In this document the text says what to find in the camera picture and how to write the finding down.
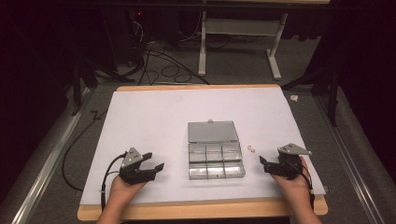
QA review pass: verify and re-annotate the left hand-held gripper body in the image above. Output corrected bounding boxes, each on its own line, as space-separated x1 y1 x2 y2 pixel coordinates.
119 147 157 186

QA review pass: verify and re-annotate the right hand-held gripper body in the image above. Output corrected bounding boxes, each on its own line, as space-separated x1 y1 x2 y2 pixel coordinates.
277 143 313 181

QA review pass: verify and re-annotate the clear plastic compartment box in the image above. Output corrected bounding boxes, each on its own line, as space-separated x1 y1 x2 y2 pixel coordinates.
187 119 247 181

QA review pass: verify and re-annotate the person's left hand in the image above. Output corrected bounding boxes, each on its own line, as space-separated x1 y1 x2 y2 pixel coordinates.
108 175 148 203

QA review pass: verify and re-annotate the person's right hand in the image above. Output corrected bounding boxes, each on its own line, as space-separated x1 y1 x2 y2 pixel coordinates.
270 156 312 201

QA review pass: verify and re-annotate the white paper sheet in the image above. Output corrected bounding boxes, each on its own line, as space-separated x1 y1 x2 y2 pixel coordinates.
79 86 327 206

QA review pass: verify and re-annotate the black stand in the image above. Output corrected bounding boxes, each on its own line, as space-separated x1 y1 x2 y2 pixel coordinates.
281 62 340 128
69 46 136 117

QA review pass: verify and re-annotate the dark computer tower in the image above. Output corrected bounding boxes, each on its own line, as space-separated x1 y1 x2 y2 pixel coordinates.
101 6 181 71

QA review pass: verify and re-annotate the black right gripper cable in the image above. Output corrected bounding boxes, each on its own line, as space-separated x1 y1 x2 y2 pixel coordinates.
300 163 316 210

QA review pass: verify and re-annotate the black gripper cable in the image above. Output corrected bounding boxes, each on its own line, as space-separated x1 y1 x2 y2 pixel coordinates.
300 163 316 210
99 151 129 213

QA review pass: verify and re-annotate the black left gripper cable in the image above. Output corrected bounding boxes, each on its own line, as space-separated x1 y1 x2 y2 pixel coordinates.
99 151 129 213

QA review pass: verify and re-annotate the aluminium rail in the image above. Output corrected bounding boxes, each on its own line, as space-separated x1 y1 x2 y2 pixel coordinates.
8 88 94 224
312 92 387 224

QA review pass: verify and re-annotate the black floor cable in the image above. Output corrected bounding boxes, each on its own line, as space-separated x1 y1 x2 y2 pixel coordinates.
61 109 108 193

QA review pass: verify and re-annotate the tangle of black floor cables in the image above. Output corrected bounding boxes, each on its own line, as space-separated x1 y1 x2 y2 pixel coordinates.
125 36 211 86

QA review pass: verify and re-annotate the white metal desk frame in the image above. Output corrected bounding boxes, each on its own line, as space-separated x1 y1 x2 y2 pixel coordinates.
197 0 331 81

